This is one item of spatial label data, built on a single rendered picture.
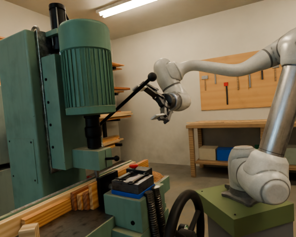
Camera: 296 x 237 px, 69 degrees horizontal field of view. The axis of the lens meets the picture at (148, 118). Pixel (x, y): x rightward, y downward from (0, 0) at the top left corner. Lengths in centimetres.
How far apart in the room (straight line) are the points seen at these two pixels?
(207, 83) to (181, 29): 114
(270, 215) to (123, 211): 78
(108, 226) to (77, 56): 52
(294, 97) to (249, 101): 288
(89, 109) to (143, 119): 383
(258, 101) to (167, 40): 198
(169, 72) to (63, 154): 62
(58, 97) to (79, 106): 13
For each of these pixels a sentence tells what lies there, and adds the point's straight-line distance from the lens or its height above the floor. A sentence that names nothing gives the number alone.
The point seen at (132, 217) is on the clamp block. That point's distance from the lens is 65.
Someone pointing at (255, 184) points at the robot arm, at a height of 87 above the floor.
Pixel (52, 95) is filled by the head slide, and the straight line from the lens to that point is 86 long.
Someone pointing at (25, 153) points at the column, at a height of 106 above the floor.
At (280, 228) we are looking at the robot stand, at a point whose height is 58.
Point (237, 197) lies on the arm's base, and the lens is 126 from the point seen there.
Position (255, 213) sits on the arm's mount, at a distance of 118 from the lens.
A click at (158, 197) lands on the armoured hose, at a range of 67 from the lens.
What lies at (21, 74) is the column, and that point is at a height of 136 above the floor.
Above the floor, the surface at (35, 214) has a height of 94.
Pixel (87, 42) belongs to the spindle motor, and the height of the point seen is 143.
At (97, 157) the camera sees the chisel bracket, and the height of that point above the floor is 105.
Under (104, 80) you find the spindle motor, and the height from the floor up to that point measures 131.
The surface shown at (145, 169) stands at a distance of 71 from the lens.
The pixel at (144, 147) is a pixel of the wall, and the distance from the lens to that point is 461.
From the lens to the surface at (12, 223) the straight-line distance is 70.
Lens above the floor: 121
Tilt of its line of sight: 4 degrees down
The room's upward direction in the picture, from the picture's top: 4 degrees counter-clockwise
